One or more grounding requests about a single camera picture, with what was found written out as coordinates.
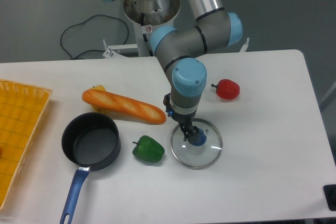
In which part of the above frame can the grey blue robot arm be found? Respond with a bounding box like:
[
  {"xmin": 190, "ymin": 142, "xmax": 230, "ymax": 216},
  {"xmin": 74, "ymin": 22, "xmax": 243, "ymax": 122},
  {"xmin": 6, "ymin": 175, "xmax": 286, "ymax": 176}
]
[{"xmin": 104, "ymin": 0, "xmax": 243, "ymax": 146}]

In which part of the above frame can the yellow plastic basket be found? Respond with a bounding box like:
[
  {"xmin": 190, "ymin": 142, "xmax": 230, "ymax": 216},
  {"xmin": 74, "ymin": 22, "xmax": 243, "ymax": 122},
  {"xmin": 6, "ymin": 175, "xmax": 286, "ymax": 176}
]
[{"xmin": 1, "ymin": 79, "xmax": 53, "ymax": 209}]

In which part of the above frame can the green bell pepper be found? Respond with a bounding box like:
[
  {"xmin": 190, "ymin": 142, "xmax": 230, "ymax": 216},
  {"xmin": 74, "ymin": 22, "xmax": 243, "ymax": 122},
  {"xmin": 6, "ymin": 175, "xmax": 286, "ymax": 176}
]
[{"xmin": 132, "ymin": 135, "xmax": 165, "ymax": 163}]

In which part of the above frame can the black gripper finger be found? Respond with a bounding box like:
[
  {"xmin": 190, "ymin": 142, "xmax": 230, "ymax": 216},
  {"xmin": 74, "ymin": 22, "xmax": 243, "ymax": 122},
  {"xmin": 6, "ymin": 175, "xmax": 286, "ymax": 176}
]
[{"xmin": 181, "ymin": 123, "xmax": 199, "ymax": 143}]

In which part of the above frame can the white metal bracket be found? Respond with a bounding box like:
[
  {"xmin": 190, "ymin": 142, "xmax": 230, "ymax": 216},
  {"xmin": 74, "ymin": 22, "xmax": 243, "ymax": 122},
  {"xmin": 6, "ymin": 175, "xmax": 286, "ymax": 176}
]
[
  {"xmin": 239, "ymin": 37, "xmax": 250, "ymax": 52},
  {"xmin": 102, "ymin": 39, "xmax": 139, "ymax": 59}
]

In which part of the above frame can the white metal bracket left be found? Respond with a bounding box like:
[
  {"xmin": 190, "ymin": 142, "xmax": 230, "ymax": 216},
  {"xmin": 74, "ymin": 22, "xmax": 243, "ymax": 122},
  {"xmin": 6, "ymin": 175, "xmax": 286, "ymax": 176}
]
[{"xmin": 102, "ymin": 39, "xmax": 139, "ymax": 59}]

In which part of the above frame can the red bell pepper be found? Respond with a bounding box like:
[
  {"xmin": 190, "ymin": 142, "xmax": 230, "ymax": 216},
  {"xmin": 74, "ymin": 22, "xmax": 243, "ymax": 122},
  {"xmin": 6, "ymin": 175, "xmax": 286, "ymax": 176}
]
[{"xmin": 211, "ymin": 79, "xmax": 240, "ymax": 100}]

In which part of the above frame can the yellow bell pepper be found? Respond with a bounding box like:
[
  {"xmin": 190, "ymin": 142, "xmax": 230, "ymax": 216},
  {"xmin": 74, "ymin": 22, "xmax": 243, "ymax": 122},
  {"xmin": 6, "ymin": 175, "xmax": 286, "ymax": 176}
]
[{"xmin": 91, "ymin": 85, "xmax": 109, "ymax": 114}]

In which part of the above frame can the glass pot lid blue knob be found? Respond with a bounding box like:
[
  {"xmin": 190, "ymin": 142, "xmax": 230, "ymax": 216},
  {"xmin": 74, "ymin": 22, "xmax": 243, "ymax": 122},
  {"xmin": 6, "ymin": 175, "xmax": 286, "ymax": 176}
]
[{"xmin": 170, "ymin": 118, "xmax": 223, "ymax": 169}]

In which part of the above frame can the white metal bracket right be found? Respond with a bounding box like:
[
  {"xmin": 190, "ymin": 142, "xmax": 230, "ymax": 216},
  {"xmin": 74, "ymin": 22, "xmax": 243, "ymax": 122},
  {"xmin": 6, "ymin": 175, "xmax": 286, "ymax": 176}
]
[{"xmin": 239, "ymin": 37, "xmax": 250, "ymax": 52}]

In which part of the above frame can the black saucepan blue handle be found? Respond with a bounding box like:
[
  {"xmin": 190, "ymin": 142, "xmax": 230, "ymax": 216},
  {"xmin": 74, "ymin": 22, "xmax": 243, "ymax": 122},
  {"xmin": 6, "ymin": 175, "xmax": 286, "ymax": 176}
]
[{"xmin": 60, "ymin": 112, "xmax": 121, "ymax": 223}]

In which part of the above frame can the black corner device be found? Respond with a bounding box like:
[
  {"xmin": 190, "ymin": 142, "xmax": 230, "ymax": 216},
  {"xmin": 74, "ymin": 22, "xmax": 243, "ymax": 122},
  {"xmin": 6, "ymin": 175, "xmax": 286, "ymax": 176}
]
[{"xmin": 323, "ymin": 184, "xmax": 336, "ymax": 211}]

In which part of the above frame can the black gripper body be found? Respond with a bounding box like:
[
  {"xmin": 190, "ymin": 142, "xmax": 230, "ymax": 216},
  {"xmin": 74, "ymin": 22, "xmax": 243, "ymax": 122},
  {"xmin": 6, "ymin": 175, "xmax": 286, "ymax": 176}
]
[{"xmin": 163, "ymin": 94, "xmax": 197, "ymax": 130}]

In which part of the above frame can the long orange bread loaf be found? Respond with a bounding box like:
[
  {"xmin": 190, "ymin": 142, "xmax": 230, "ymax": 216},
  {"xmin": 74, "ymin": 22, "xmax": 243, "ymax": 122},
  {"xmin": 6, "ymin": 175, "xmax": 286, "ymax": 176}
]
[{"xmin": 82, "ymin": 89, "xmax": 166, "ymax": 124}]

